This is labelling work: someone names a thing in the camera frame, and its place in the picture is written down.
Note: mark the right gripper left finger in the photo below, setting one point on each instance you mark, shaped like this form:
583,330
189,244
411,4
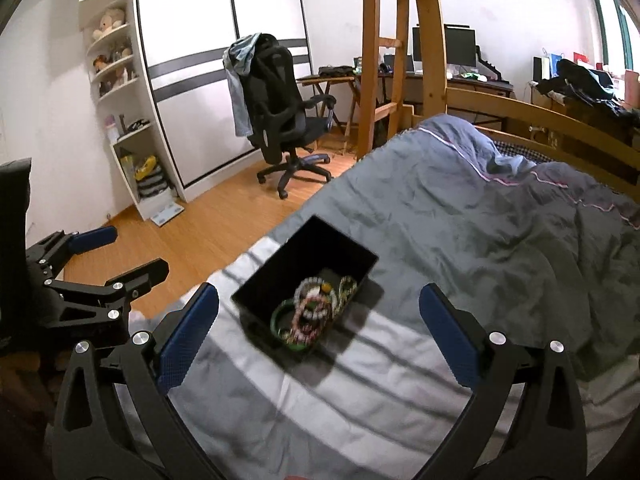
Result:
92,439

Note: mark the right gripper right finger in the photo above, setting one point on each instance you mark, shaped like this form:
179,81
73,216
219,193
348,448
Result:
547,438

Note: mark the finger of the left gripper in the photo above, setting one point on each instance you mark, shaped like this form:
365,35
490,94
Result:
93,312
55,250

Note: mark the green jade bangle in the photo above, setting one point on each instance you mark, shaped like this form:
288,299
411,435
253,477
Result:
281,327

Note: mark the black jewelry box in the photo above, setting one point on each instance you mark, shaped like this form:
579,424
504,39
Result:
320,268

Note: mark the left hand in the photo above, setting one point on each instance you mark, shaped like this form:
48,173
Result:
32,385

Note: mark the white bathroom scale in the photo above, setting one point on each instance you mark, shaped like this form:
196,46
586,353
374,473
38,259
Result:
167,214

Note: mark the white grey striped sheet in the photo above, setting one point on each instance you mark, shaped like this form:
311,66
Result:
374,400

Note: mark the grey duvet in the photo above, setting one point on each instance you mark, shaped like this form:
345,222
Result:
537,251

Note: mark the white corner shelf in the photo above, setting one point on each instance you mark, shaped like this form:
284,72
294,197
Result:
124,107

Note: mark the plush teddy bear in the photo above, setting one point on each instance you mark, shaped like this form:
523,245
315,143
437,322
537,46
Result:
112,18

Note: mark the black office chair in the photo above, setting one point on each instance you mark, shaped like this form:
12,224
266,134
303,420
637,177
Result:
284,124

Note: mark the white sliding wardrobe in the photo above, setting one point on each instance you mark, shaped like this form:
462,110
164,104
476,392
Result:
182,44

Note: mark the blue garment on chair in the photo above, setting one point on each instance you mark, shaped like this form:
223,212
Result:
237,60

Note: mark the black clothes pile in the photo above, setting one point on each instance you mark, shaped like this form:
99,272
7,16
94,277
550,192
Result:
592,87

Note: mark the dark desk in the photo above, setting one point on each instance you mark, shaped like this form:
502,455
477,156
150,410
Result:
414,84

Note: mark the computer monitor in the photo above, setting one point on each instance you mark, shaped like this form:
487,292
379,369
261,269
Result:
460,43

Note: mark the wooden bunk bed frame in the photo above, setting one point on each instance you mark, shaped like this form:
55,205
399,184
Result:
568,131

